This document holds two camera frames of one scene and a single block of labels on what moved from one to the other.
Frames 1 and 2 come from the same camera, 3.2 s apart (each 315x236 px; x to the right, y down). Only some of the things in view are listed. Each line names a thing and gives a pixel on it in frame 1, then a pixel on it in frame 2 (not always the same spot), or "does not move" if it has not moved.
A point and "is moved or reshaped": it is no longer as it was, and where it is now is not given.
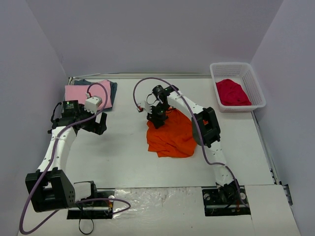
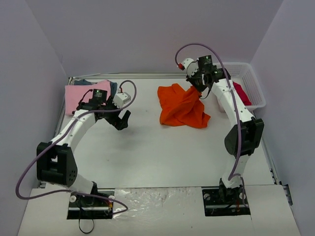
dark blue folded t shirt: (113, 88) does not move
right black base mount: (225, 201) does not move
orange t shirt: (174, 138) is moved or reshaped
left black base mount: (103, 209) does not move
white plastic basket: (243, 74) does not move
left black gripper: (93, 123) → (114, 119)
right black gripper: (157, 118) → (197, 81)
